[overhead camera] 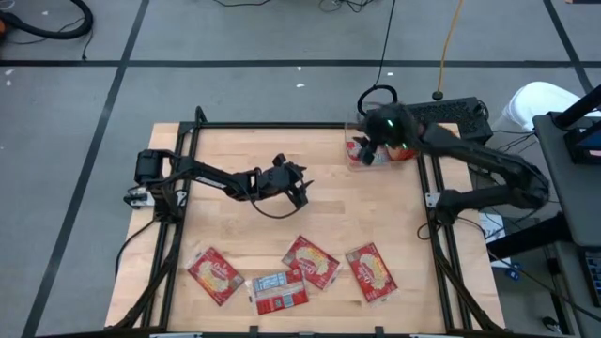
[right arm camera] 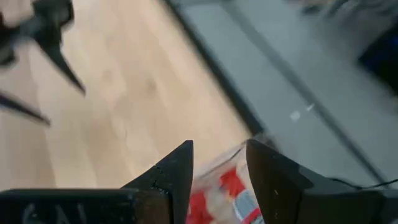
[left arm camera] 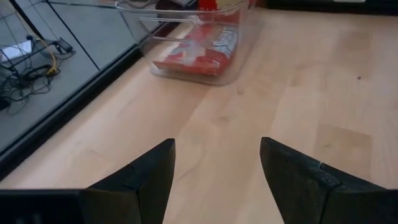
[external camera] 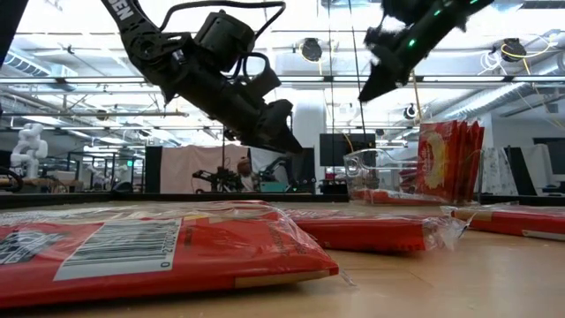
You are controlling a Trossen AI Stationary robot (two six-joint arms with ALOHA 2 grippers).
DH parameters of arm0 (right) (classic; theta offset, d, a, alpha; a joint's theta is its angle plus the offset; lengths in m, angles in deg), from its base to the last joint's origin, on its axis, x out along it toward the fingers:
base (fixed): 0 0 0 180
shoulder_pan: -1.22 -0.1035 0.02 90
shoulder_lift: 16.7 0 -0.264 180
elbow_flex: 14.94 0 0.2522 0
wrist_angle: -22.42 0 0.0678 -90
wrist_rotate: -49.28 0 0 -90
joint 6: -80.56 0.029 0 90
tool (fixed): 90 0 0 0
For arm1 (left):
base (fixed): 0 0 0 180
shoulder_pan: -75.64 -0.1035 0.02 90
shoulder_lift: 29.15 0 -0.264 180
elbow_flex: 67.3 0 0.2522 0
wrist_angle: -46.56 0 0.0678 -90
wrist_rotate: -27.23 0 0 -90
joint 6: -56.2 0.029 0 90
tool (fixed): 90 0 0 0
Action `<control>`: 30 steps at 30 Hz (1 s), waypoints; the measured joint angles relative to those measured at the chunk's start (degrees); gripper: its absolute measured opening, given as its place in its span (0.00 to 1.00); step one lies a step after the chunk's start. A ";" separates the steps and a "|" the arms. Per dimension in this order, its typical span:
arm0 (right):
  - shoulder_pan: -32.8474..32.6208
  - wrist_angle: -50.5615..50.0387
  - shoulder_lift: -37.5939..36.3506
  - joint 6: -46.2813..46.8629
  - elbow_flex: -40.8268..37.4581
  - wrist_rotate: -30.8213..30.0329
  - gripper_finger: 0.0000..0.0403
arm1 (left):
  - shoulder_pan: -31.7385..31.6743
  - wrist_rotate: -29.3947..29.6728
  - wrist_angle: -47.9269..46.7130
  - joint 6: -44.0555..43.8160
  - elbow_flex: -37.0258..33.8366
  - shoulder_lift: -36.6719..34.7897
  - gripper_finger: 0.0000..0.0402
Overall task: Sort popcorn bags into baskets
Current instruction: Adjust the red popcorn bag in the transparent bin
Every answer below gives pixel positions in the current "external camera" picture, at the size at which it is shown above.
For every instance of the teal box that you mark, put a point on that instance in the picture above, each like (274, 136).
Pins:
(273, 187)

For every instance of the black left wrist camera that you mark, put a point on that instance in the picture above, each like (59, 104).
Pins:
(223, 37)

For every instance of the red popcorn bag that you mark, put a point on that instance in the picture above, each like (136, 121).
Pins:
(480, 168)
(473, 172)
(366, 234)
(461, 168)
(434, 163)
(521, 223)
(176, 260)
(467, 172)
(388, 197)

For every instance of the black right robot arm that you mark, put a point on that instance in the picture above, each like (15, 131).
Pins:
(450, 13)

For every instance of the white pillar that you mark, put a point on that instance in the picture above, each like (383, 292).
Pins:
(315, 119)

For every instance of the white patterned sheet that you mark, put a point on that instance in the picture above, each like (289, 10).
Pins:
(494, 172)

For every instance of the black monitor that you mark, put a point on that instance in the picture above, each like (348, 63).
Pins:
(340, 150)

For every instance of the black aluminium table frame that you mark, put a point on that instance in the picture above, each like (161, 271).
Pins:
(66, 199)

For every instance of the black divider panel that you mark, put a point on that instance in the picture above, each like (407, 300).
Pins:
(153, 170)
(521, 172)

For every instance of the pink curtain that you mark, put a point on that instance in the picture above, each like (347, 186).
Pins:
(185, 170)

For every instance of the clear plastic basket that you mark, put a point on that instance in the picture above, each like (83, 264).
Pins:
(359, 176)

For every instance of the dark background robot arm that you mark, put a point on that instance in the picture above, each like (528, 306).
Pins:
(216, 179)
(282, 170)

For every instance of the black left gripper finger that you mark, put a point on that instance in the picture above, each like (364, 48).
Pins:
(278, 128)

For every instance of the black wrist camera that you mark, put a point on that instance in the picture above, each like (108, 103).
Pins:
(223, 37)
(399, 11)

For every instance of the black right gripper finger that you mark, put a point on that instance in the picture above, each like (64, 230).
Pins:
(384, 77)

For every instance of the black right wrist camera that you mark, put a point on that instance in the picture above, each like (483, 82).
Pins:
(399, 11)

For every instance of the person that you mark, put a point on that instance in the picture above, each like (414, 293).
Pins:
(244, 170)

